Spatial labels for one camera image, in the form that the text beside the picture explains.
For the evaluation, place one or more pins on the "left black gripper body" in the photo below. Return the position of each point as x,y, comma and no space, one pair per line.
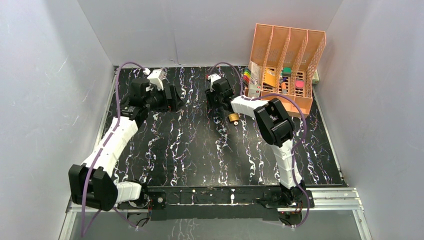
170,97

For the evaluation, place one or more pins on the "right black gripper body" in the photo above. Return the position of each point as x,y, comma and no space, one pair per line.
213,101

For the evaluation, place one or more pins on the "brass padlock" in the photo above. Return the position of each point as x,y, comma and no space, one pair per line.
234,118

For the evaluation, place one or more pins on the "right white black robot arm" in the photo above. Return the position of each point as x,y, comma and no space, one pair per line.
277,130

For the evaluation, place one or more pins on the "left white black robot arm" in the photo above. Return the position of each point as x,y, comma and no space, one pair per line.
91,182

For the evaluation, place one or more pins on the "small white box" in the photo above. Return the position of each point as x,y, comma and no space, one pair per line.
254,91

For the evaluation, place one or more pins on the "coloured marker set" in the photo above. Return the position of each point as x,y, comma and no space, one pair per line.
246,76

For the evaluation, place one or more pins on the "orange plastic file organizer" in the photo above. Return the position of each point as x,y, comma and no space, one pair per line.
275,47

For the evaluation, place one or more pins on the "green object in organizer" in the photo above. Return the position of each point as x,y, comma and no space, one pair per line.
286,72

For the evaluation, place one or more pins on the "pink object in organizer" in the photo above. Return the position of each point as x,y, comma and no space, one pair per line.
299,84

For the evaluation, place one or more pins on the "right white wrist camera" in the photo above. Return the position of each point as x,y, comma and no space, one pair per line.
212,78

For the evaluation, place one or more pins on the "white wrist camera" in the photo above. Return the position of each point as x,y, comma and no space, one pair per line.
212,78
155,77

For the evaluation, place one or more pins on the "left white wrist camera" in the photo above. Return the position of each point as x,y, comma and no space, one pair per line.
155,77

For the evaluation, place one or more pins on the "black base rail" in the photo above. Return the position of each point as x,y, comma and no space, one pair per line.
160,203

